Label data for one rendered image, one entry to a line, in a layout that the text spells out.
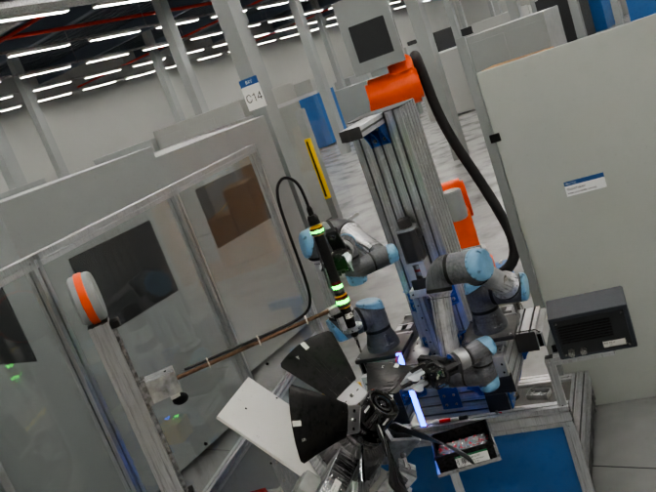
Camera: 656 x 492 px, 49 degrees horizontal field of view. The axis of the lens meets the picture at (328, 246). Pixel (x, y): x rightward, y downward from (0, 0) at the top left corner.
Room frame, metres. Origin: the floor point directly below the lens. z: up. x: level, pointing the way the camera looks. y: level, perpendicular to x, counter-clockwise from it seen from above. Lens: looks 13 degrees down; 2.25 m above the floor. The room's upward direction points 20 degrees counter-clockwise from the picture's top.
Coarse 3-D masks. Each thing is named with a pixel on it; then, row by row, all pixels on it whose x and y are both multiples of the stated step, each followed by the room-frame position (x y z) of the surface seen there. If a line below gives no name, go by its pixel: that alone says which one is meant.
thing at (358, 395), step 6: (354, 384) 2.21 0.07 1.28; (348, 390) 2.20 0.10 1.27; (354, 390) 2.20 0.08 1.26; (360, 390) 2.19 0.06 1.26; (342, 396) 2.20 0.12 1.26; (348, 396) 2.19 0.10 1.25; (354, 396) 2.19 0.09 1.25; (360, 396) 2.18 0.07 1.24; (348, 402) 2.18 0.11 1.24; (354, 402) 2.17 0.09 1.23
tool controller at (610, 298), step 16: (608, 288) 2.30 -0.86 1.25; (560, 304) 2.33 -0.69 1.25; (576, 304) 2.30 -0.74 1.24; (592, 304) 2.26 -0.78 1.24; (608, 304) 2.23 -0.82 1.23; (624, 304) 2.20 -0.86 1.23; (560, 320) 2.27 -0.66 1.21; (576, 320) 2.26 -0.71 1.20; (592, 320) 2.24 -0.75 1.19; (608, 320) 2.22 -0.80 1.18; (624, 320) 2.21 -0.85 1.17; (560, 336) 2.29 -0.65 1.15; (576, 336) 2.27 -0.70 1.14; (592, 336) 2.26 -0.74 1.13; (608, 336) 2.25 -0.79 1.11; (624, 336) 2.23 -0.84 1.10; (560, 352) 2.32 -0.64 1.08; (576, 352) 2.30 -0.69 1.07; (592, 352) 2.29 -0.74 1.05
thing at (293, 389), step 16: (304, 400) 2.00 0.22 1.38; (320, 400) 2.03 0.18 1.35; (336, 400) 2.06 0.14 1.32; (304, 416) 1.97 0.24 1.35; (320, 416) 2.00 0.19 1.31; (336, 416) 2.04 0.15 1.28; (304, 432) 1.94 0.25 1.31; (320, 432) 1.98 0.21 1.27; (336, 432) 2.02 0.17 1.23; (304, 448) 1.92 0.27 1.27; (320, 448) 1.96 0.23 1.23
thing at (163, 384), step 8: (168, 368) 2.11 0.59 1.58; (152, 376) 2.09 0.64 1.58; (160, 376) 2.07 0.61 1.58; (168, 376) 2.07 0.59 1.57; (176, 376) 2.10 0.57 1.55; (144, 384) 2.06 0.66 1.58; (152, 384) 2.06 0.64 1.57; (160, 384) 2.06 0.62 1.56; (168, 384) 2.06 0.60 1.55; (176, 384) 2.07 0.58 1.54; (144, 392) 2.06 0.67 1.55; (152, 392) 2.05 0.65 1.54; (160, 392) 2.06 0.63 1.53; (168, 392) 2.06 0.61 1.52; (176, 392) 2.07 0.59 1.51; (152, 400) 2.05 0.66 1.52; (160, 400) 2.06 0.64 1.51
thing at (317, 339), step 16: (320, 336) 2.37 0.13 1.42; (304, 352) 2.31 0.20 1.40; (320, 352) 2.31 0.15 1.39; (336, 352) 2.31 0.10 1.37; (288, 368) 2.27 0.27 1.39; (304, 368) 2.27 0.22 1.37; (320, 368) 2.27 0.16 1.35; (336, 368) 2.26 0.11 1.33; (320, 384) 2.23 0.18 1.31; (336, 384) 2.22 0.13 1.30
